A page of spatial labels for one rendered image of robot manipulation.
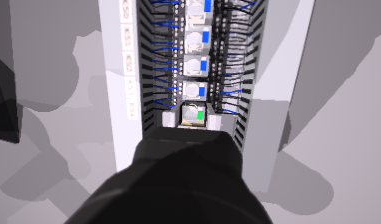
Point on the white relay panel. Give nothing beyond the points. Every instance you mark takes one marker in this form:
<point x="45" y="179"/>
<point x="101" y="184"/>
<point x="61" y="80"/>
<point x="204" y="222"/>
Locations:
<point x="273" y="44"/>

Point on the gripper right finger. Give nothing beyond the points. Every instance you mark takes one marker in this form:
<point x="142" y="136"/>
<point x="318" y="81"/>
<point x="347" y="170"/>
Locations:
<point x="212" y="120"/>

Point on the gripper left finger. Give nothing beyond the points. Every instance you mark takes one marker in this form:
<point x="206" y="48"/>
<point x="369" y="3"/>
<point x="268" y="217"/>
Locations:
<point x="173" y="117"/>

